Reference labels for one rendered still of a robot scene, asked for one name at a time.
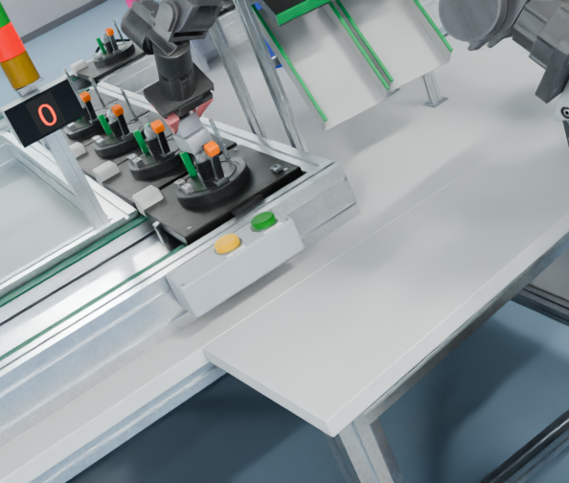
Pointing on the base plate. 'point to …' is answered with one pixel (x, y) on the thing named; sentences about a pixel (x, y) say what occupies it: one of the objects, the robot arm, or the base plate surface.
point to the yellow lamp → (20, 70)
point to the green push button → (262, 220)
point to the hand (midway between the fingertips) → (184, 122)
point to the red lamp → (5, 42)
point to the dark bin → (289, 9)
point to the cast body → (192, 133)
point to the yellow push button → (226, 242)
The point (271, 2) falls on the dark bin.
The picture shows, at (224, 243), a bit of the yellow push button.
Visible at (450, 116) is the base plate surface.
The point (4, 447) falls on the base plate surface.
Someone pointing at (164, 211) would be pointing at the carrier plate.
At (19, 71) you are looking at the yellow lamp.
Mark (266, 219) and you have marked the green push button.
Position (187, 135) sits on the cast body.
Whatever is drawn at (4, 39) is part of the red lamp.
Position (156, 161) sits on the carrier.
